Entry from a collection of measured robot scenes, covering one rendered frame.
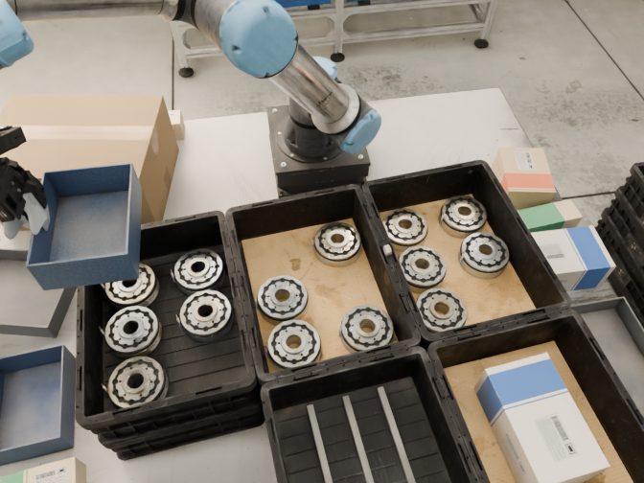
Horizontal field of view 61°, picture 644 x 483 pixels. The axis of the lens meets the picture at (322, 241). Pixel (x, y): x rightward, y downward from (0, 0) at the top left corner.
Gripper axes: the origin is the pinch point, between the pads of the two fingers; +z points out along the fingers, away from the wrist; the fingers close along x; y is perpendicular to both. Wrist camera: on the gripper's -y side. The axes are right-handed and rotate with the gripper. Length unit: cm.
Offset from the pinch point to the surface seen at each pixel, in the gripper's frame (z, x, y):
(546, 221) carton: 50, 99, -16
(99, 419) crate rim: 19.6, 3.8, 27.1
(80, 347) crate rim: 19.0, -1.0, 13.6
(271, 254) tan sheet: 33.6, 32.1, -9.3
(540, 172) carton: 49, 103, -31
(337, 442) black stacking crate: 35, 41, 33
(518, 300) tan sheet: 41, 82, 9
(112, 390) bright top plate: 26.3, 2.2, 19.5
